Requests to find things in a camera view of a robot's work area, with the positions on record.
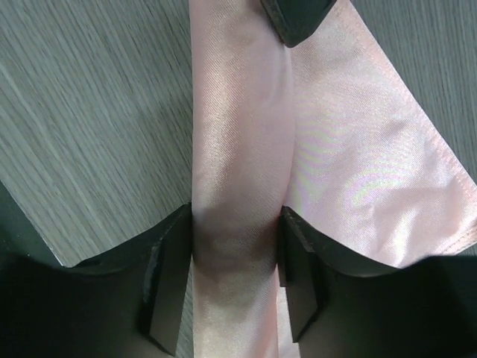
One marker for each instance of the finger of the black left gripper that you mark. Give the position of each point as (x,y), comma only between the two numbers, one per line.
(296,20)

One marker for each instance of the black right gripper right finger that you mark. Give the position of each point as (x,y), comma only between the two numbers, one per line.
(343,304)

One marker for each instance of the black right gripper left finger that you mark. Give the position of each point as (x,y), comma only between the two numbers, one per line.
(125,302)

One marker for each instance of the pink satin napkin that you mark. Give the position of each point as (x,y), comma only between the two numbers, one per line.
(327,128)

